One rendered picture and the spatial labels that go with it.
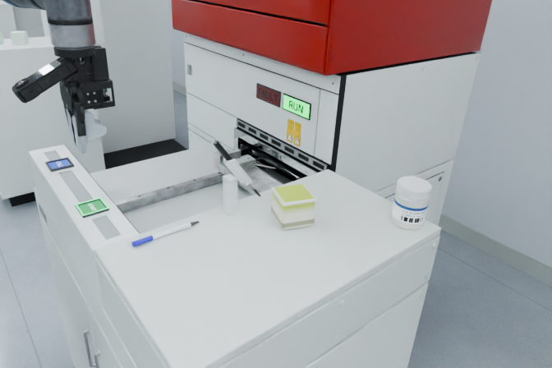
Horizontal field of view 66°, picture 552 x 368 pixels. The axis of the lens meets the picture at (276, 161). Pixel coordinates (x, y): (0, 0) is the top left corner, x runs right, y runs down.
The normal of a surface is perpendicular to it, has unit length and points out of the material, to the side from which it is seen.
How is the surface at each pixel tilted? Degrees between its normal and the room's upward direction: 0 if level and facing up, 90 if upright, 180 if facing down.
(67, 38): 90
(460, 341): 0
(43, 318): 0
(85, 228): 0
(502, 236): 90
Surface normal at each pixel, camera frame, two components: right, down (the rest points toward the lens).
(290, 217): 0.33, 0.41
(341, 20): 0.62, 0.36
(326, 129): -0.78, 0.23
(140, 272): 0.04, -0.91
